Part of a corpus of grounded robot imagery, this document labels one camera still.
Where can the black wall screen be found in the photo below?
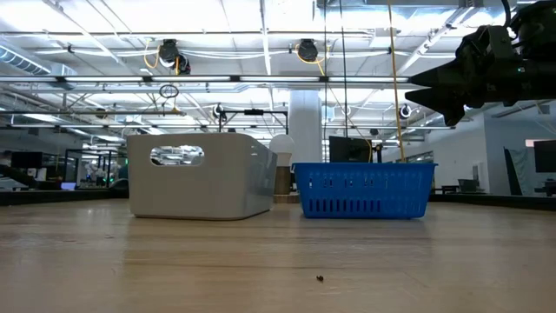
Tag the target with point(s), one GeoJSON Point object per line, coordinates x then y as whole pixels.
{"type": "Point", "coordinates": [545, 155]}

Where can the black leaning panel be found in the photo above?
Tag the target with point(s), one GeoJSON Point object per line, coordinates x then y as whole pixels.
{"type": "Point", "coordinates": [512, 174]}

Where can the black metal gantry frame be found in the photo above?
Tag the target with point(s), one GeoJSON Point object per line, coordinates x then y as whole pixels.
{"type": "Point", "coordinates": [254, 112]}

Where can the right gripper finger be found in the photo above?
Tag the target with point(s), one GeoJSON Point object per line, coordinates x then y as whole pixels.
{"type": "Point", "coordinates": [447, 102]}
{"type": "Point", "coordinates": [447, 77]}

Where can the long ceiling light bar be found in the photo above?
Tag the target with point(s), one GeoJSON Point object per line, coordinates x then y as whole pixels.
{"type": "Point", "coordinates": [204, 79]}

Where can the white building column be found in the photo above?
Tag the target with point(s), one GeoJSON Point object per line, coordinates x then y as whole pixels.
{"type": "Point", "coordinates": [305, 126]}

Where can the clear plastic bin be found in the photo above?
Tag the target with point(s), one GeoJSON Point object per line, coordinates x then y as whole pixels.
{"type": "Point", "coordinates": [208, 187]}

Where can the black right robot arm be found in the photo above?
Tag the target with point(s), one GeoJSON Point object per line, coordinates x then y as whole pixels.
{"type": "Point", "coordinates": [538, 30]}

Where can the blue perforated plastic basket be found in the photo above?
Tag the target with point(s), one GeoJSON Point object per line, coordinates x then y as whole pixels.
{"type": "Point", "coordinates": [412, 191]}

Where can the white bulb brass lamp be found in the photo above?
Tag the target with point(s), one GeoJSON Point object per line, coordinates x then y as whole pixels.
{"type": "Point", "coordinates": [281, 145]}

